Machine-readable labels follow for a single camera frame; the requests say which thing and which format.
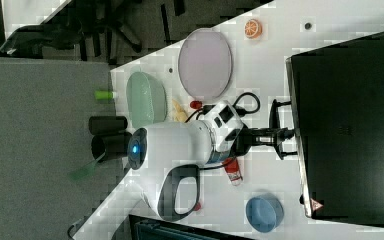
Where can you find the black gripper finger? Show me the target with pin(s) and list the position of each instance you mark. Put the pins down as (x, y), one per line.
(277, 144)
(282, 133)

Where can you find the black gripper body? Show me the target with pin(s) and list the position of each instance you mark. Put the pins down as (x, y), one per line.
(250, 137)

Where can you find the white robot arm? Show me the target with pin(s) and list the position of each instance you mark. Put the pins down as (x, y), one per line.
(161, 155)

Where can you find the red ketchup bottle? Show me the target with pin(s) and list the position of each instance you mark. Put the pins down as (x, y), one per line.
(232, 169)

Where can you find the small red tomato toy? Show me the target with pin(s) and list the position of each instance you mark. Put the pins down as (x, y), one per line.
(196, 104)

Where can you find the yellow banana toy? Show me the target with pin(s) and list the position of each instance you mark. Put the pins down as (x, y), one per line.
(179, 113)

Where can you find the blue bowl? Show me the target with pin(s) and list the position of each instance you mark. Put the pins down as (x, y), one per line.
(264, 212)

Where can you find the red strawberry toy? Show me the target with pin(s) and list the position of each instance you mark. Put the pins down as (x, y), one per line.
(197, 206)

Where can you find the lilac oval plate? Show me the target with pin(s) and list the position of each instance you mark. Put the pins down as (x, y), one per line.
(205, 64)

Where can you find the green perforated colander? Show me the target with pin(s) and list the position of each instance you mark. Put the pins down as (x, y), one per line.
(146, 99)

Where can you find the orange slice toy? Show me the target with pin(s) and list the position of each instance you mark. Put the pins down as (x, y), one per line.
(253, 29)

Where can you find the dark blue crate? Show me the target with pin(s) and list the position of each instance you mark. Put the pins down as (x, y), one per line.
(150, 229)

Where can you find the black cylinder holder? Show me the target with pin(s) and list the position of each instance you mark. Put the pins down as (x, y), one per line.
(102, 125)
(109, 147)

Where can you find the green marker pen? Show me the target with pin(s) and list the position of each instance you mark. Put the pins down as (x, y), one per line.
(105, 95)

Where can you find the black office chair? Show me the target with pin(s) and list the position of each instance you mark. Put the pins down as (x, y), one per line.
(81, 19)

